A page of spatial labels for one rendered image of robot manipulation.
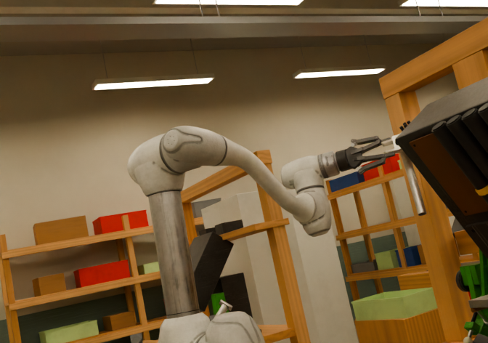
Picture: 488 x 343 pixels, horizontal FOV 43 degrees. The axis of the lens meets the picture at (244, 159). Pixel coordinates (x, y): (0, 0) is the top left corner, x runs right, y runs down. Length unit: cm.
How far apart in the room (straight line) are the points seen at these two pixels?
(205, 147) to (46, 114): 699
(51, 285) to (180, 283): 598
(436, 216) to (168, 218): 109
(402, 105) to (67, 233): 591
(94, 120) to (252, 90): 259
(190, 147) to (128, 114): 723
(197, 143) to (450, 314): 123
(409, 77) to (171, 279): 121
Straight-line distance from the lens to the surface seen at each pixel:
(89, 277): 791
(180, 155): 181
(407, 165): 231
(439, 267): 251
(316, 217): 217
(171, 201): 191
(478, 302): 163
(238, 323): 175
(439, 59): 238
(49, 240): 788
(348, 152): 225
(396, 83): 255
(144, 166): 193
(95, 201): 859
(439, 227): 251
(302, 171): 223
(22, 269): 832
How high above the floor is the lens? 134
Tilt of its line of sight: 9 degrees up
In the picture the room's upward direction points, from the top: 12 degrees counter-clockwise
